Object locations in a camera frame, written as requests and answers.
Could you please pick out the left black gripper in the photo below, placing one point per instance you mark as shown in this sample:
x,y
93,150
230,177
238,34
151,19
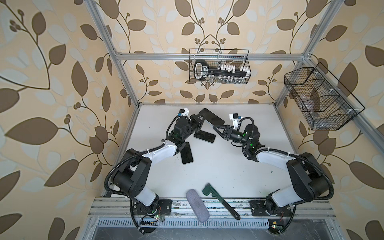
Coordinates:
x,y
197,122

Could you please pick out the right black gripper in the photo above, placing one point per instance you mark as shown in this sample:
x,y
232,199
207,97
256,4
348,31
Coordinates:
x,y
228,130

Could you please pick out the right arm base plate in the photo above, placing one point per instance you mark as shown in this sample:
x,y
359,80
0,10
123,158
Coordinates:
x,y
279,218

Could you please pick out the black socket tool set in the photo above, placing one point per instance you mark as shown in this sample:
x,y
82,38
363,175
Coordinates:
x,y
203,71

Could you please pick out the black wire basket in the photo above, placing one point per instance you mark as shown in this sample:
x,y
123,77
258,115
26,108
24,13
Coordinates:
x,y
237,57
326,103

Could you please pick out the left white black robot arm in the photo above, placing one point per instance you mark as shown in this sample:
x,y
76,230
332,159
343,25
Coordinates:
x,y
129,177

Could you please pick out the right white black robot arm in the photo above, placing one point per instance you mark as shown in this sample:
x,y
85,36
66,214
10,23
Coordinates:
x,y
309,182

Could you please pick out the black smartphone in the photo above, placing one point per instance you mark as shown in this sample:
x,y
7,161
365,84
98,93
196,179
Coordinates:
x,y
186,154
211,118
205,136

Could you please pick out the right black wire basket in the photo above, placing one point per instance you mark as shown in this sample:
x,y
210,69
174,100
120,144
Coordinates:
x,y
326,103

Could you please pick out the grey felt glasses case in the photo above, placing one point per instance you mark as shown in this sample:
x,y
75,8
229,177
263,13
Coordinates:
x,y
198,206

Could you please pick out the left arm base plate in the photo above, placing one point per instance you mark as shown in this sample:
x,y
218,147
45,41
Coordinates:
x,y
144,217

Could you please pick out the back black wire basket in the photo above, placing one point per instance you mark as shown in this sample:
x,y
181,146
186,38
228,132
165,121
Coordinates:
x,y
237,57

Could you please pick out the green pipe wrench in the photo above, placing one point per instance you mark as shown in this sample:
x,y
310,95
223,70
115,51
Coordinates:
x,y
210,190

